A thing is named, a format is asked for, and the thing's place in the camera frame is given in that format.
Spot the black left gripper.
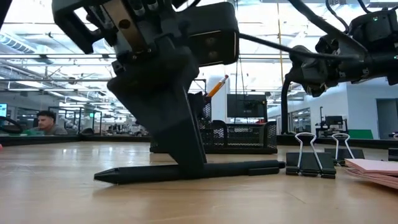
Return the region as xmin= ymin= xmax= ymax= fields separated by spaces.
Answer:
xmin=52 ymin=0 xmax=208 ymax=167

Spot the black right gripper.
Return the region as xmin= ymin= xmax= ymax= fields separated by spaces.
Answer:
xmin=289 ymin=34 xmax=371 ymax=86

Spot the orange pencil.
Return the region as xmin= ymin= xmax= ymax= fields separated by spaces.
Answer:
xmin=206 ymin=74 xmax=230 ymax=98

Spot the black mesh desk organizer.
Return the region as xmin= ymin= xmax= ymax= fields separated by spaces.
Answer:
xmin=149 ymin=78 xmax=279 ymax=156

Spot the black binder clip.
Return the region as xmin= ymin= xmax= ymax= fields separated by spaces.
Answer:
xmin=324 ymin=133 xmax=366 ymax=165
xmin=285 ymin=131 xmax=337 ymax=180
xmin=387 ymin=133 xmax=398 ymax=162

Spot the pink paper pad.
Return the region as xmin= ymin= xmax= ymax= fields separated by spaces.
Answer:
xmin=343 ymin=157 xmax=398 ymax=190

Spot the background robot station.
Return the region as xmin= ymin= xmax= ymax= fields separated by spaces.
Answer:
xmin=315 ymin=106 xmax=349 ymax=138

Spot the black background monitor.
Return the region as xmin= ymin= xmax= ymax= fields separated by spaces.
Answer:
xmin=226 ymin=93 xmax=269 ymax=119

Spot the green board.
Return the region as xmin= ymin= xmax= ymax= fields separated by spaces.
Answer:
xmin=347 ymin=129 xmax=374 ymax=140

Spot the seated person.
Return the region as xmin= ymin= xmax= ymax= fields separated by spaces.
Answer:
xmin=29 ymin=110 xmax=68 ymax=136

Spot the yellow hanging cord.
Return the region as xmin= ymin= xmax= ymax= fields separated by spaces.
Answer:
xmin=276 ymin=0 xmax=285 ymax=85

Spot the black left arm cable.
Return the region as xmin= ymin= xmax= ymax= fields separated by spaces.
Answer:
xmin=238 ymin=32 xmax=358 ymax=62

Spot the black sleeved cable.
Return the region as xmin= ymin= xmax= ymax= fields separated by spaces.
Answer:
xmin=287 ymin=0 xmax=368 ymax=55

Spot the thin black hanging cable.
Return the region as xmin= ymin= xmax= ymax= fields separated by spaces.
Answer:
xmin=234 ymin=52 xmax=246 ymax=95

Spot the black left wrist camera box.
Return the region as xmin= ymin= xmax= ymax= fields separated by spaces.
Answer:
xmin=186 ymin=2 xmax=241 ymax=67

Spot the black table frame rail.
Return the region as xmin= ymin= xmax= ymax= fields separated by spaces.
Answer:
xmin=0 ymin=134 xmax=398 ymax=150

